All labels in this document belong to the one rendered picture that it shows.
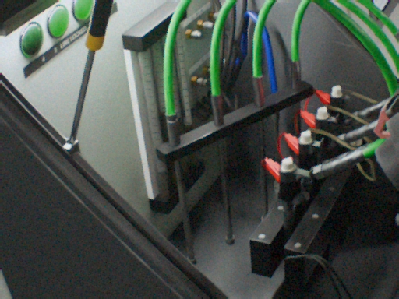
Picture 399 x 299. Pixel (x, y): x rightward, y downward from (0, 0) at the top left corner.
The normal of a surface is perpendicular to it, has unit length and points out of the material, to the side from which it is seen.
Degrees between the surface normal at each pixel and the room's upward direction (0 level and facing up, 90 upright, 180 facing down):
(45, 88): 90
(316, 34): 90
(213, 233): 0
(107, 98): 90
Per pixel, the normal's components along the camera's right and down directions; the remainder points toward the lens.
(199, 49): 0.88, 0.19
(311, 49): -0.47, 0.53
